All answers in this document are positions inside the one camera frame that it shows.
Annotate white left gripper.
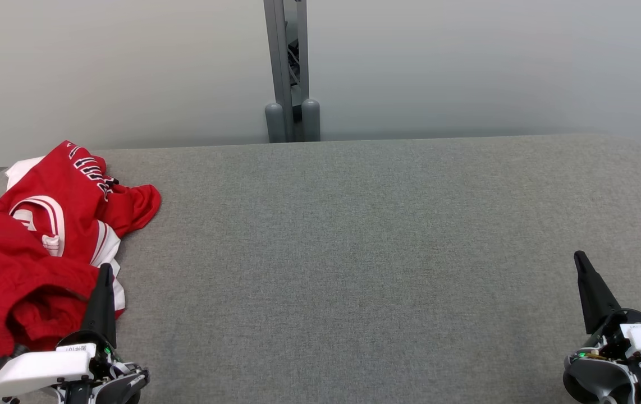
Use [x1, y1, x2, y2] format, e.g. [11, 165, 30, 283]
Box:
[0, 263, 117, 400]

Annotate red basketball jersey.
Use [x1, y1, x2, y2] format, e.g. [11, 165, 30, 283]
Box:
[0, 140, 162, 270]

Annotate grey metal frame post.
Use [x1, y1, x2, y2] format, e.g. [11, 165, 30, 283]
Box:
[263, 0, 310, 142]

